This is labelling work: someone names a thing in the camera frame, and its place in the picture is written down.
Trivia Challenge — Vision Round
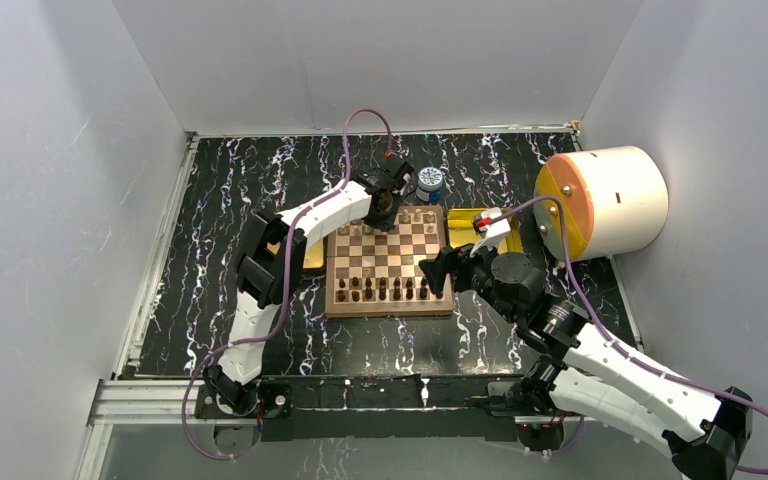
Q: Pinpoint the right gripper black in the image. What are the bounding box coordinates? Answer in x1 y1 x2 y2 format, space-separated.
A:
418 235 519 324

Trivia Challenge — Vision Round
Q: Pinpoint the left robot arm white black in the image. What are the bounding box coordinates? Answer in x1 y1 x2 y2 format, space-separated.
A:
204 157 414 416

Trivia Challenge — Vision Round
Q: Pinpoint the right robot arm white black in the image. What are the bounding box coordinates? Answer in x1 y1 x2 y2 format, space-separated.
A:
418 226 752 479

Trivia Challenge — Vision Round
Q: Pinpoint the wooden chess board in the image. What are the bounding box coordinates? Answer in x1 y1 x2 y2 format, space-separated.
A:
325 205 454 318

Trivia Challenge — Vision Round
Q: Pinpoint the blue white small jar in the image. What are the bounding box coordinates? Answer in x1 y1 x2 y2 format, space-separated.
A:
416 166 445 205

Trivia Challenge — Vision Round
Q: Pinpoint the right gold tin tray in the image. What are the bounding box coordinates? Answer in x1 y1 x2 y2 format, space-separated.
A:
446 207 524 254

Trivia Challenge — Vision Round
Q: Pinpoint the gold tin tray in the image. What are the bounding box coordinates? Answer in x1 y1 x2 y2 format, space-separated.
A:
446 207 524 254
256 233 325 275

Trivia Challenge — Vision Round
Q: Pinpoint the left gold tin tray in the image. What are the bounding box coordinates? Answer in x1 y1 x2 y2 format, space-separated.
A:
256 233 325 275

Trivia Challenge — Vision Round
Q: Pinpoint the white cylinder orange lid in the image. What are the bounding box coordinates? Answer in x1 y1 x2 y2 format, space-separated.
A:
533 146 669 261

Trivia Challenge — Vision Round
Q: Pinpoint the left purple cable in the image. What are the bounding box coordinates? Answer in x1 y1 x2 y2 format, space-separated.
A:
181 109 395 462

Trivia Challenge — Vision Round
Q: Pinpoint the purple cable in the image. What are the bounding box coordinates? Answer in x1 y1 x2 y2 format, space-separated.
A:
483 195 768 477
181 109 395 462

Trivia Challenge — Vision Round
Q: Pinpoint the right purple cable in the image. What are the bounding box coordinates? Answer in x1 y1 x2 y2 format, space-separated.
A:
483 195 768 477

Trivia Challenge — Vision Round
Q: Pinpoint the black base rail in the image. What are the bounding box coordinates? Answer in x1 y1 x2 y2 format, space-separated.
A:
192 374 584 456

